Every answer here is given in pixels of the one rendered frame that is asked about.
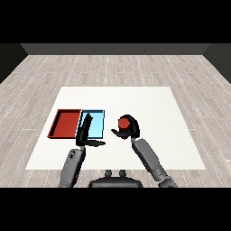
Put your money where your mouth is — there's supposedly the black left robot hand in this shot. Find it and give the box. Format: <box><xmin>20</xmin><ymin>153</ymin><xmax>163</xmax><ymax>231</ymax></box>
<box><xmin>75</xmin><ymin>112</ymin><xmax>106</xmax><ymax>148</ymax></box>

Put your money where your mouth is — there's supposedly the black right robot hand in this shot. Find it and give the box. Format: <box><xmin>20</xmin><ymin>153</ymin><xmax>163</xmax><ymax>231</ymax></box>
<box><xmin>110</xmin><ymin>114</ymin><xmax>141</xmax><ymax>141</ymax></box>

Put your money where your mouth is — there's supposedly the small red can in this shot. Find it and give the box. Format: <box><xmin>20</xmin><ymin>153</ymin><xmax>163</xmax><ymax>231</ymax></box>
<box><xmin>117</xmin><ymin>117</ymin><xmax>131</xmax><ymax>134</ymax></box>

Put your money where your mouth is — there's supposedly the light blue shallow open box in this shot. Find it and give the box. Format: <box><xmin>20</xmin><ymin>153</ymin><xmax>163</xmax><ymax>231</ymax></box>
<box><xmin>76</xmin><ymin>109</ymin><xmax>106</xmax><ymax>140</ymax></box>

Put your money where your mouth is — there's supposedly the red shallow open box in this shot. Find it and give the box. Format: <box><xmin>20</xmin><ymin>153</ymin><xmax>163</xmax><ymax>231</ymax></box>
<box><xmin>47</xmin><ymin>108</ymin><xmax>83</xmax><ymax>140</ymax></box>

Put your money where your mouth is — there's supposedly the dark grey robot body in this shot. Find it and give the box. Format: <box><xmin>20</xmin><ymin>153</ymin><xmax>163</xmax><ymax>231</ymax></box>
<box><xmin>88</xmin><ymin>170</ymin><xmax>144</xmax><ymax>189</ymax></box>

